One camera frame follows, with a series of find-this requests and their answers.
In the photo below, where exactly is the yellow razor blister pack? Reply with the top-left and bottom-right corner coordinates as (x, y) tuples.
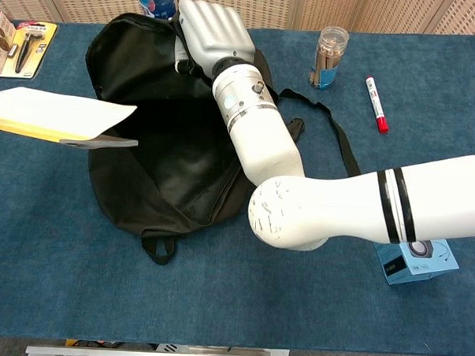
(0, 20), (59, 81)

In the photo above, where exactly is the light blue speaker box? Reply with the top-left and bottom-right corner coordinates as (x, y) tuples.
(372, 235), (462, 289)

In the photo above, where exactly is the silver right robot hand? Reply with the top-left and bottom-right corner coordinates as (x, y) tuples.
(173, 0), (258, 80)

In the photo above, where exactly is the white and yellow Lexicon book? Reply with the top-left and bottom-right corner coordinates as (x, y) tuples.
(0, 85), (142, 153)

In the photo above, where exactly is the black fabric backpack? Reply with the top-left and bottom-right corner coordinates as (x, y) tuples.
(77, 10), (367, 275)

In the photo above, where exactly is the beige woven partition screen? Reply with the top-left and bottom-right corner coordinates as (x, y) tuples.
(0, 0), (475, 42)

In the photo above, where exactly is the clear jar of wooden sticks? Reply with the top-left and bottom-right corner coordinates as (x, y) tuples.
(307, 25), (351, 91)

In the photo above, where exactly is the red and white marker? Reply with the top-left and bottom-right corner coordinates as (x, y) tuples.
(362, 76), (392, 135)

